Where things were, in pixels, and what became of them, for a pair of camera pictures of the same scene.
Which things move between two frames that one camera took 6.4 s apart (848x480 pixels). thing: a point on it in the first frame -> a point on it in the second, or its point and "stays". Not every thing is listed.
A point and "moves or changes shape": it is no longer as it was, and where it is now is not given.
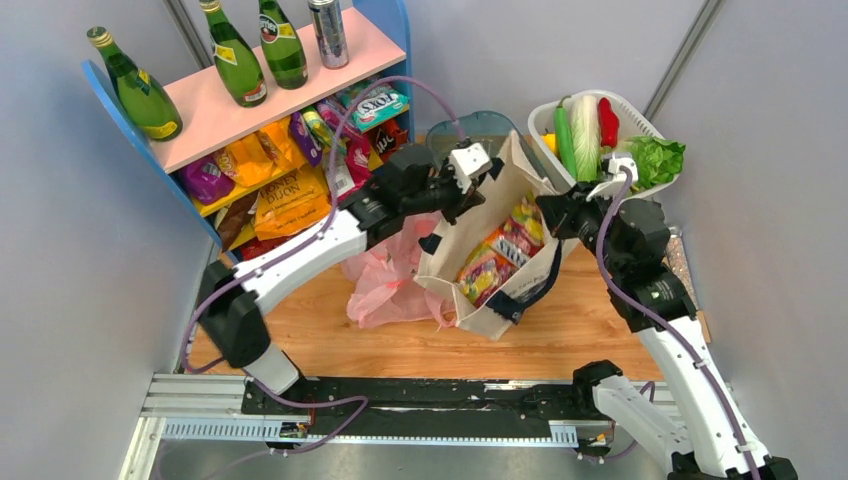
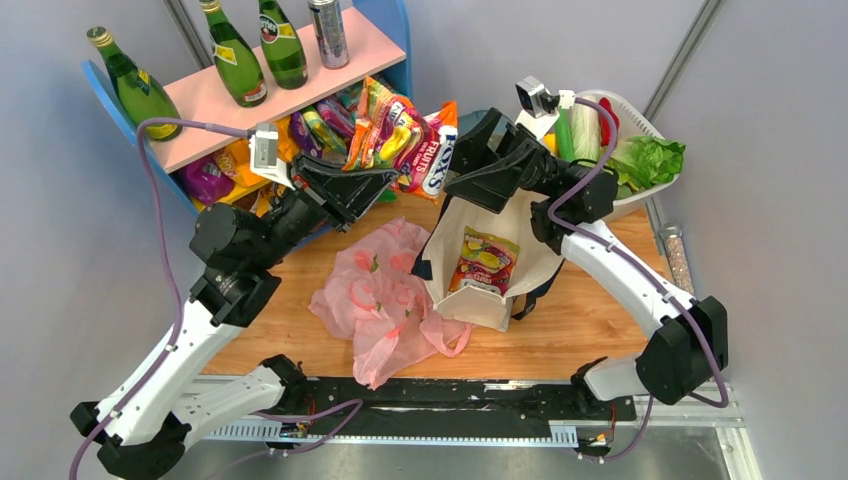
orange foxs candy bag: (515, 240) -> (392, 135)
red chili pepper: (608, 124) stays
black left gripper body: (440, 194) -> (308, 201)
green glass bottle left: (147, 103) stays
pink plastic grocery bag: (386, 292) moves or changes shape
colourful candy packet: (494, 261) moves or changes shape
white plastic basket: (632, 122) stays
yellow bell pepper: (549, 140) stays
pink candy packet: (341, 120) stays
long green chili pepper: (564, 135) stays
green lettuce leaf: (657, 160) stays
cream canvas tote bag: (496, 256) moves or changes shape
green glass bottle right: (282, 47) stays
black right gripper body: (578, 218) -> (542, 179)
